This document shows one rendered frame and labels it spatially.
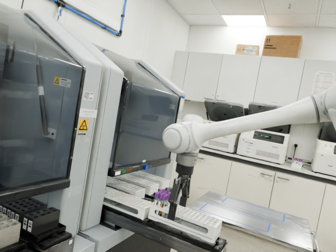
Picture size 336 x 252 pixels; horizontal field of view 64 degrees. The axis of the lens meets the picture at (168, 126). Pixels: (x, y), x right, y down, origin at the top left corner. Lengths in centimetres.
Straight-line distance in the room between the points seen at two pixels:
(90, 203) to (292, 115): 87
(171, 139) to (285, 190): 262
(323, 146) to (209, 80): 164
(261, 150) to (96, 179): 249
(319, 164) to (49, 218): 286
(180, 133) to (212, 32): 360
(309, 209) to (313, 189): 23
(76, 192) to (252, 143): 258
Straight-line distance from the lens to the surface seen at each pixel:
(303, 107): 105
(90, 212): 125
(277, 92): 368
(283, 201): 344
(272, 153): 338
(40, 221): 105
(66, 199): 111
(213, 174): 353
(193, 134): 92
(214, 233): 112
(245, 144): 341
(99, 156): 118
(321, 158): 337
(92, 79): 107
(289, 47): 383
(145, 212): 124
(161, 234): 119
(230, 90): 377
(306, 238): 151
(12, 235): 100
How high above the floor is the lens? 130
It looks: 3 degrees down
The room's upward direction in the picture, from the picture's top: 10 degrees clockwise
